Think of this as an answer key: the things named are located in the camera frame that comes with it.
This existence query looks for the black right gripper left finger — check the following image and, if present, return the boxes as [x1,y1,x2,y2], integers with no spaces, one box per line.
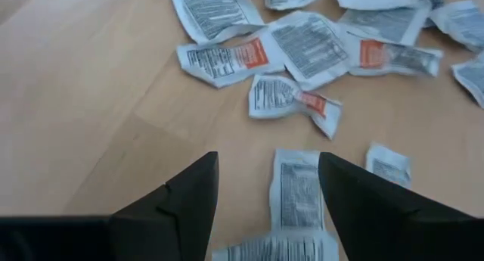
[0,151,219,261]

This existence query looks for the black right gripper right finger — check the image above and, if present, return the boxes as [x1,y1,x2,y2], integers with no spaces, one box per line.
[318,153,484,261]

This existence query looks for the white packet with blue print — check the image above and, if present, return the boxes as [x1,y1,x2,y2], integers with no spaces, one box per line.
[428,0,484,54]

